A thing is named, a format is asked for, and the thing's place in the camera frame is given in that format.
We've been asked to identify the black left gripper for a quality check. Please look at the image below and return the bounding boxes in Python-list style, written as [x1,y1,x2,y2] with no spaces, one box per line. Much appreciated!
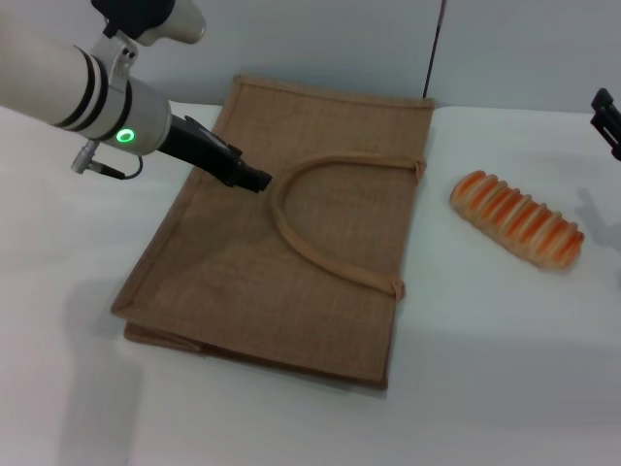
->
[158,113,273,194]

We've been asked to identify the left wrist connector with cable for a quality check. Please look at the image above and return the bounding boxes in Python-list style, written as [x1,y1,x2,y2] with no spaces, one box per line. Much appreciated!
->
[71,140,146,179]

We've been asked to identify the thin dark background cable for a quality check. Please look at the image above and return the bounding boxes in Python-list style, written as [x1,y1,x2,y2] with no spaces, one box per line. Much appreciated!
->
[423,0,450,100]

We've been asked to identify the orange striped bread loaf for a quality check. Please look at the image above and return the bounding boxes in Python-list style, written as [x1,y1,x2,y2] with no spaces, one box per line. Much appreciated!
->
[449,169,586,271]

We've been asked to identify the left wrist camera housing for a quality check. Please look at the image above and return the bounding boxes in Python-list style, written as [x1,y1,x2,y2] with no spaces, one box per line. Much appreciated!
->
[90,0,209,49]

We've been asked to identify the brown jute handbag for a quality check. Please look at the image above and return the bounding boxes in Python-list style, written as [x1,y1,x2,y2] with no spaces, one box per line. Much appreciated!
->
[110,73,436,390]

